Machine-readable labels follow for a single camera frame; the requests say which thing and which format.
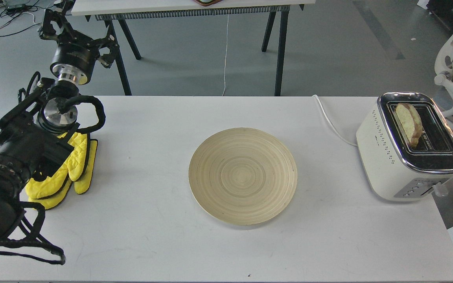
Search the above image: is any white toaster power cable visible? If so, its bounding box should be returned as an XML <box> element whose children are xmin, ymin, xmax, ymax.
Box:
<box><xmin>312</xmin><ymin>95</ymin><xmax>359</xmax><ymax>147</ymax></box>

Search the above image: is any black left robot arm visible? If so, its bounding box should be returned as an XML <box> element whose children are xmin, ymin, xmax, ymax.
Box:
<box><xmin>0</xmin><ymin>0</ymin><xmax>119</xmax><ymax>265</ymax></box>

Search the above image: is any slice of bread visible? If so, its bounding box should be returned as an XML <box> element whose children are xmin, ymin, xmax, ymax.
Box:
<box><xmin>395</xmin><ymin>103</ymin><xmax>423</xmax><ymax>148</ymax></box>

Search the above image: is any white hanging cable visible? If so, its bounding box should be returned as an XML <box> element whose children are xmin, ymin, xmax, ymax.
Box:
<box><xmin>221</xmin><ymin>14</ymin><xmax>230</xmax><ymax>97</ymax></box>

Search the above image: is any round wooden plate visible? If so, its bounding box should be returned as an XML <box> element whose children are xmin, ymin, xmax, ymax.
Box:
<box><xmin>188</xmin><ymin>127</ymin><xmax>297</xmax><ymax>226</ymax></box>

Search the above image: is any cream white toaster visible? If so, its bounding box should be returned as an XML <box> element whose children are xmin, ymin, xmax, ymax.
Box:
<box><xmin>356</xmin><ymin>92</ymin><xmax>453</xmax><ymax>201</ymax></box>

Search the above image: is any yellow oven mitt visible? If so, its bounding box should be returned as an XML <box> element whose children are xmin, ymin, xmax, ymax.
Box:
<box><xmin>25</xmin><ymin>132</ymin><xmax>99</xmax><ymax>209</ymax></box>

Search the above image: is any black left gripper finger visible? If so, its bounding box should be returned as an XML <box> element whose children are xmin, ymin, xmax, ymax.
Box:
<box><xmin>95</xmin><ymin>34</ymin><xmax>119</xmax><ymax>68</ymax></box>
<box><xmin>42</xmin><ymin>0</ymin><xmax>76</xmax><ymax>40</ymax></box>

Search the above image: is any floor cables and power strip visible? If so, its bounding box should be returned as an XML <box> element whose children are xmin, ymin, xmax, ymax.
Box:
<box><xmin>0</xmin><ymin>0</ymin><xmax>46</xmax><ymax>38</ymax></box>

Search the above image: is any background white table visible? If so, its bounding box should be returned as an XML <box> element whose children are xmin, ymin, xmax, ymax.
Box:
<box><xmin>71</xmin><ymin>0</ymin><xmax>316</xmax><ymax>96</ymax></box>

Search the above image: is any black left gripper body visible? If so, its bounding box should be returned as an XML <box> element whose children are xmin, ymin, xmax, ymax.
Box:
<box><xmin>50</xmin><ymin>33</ymin><xmax>108</xmax><ymax>85</ymax></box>

